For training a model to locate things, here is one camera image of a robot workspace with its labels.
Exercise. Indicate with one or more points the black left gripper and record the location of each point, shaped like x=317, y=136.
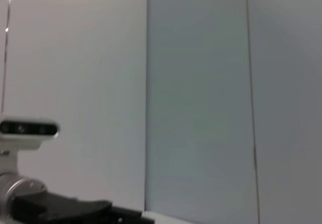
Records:
x=60, y=211

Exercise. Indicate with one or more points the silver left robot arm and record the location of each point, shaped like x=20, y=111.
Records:
x=15, y=187

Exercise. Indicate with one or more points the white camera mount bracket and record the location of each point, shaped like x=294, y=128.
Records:
x=15, y=146

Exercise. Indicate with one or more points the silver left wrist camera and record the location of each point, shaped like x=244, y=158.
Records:
x=27, y=129

